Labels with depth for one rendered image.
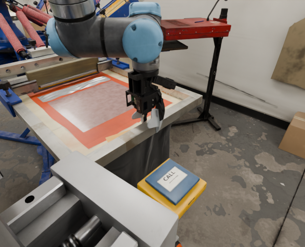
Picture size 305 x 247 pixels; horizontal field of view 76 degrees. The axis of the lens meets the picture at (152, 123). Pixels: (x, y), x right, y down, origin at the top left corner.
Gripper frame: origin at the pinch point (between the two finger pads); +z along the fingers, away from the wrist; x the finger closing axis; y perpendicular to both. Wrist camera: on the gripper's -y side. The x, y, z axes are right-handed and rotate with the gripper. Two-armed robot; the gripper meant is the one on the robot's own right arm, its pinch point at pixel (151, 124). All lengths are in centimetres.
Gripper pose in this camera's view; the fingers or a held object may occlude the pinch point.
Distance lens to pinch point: 66.2
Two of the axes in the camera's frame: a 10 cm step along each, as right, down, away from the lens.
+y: -6.9, 4.1, -5.9
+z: 0.0, 8.2, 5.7
